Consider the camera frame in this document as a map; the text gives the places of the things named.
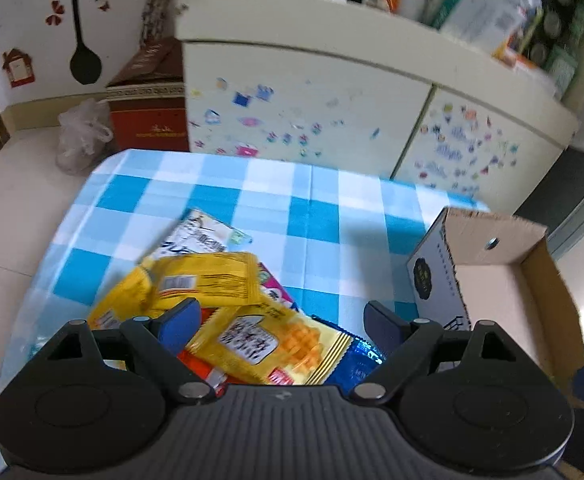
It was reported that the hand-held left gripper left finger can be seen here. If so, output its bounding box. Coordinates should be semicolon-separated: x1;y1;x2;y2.
32;299;218;407

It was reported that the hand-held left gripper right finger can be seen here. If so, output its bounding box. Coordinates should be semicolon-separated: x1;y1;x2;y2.
348;301;529;407

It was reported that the red snack packet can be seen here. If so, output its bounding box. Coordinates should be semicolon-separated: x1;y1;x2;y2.
177;350;293;392

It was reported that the white blue snack packet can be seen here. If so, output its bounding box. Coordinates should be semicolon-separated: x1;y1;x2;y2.
159;208;253;264

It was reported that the yellow waffle print snack packet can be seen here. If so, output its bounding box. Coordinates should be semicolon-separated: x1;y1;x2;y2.
186;301;354;387

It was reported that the pink snack packet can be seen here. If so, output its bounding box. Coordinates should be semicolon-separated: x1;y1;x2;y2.
256;262;301;314

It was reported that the blue white checkered tablecloth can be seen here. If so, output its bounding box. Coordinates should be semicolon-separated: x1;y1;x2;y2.
0;148;493;480

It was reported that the dark grey appliance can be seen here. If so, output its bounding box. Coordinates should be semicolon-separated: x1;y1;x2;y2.
514;85;584;262

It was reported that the clear plastic bag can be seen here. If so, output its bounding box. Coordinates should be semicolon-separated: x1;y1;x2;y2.
55;98;116;176

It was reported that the red patterned cardboard box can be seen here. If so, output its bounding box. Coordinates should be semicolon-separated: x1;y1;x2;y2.
104;37;191;154

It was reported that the cream cabinet with stickers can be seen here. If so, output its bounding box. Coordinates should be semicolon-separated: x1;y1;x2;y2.
174;0;581;216

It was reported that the dried twig bundle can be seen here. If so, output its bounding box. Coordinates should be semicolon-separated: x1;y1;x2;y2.
141;0;185;53

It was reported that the white green carton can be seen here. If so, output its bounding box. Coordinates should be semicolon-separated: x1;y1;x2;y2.
438;0;544;57

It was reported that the green pack of cans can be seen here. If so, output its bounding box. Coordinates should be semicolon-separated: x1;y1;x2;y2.
521;0;584;98

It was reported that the black vase wall decal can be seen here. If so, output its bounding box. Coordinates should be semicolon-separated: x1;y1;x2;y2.
46;0;114;86

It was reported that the red house wall sticker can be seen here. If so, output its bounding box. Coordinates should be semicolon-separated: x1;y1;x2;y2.
1;48;37;89

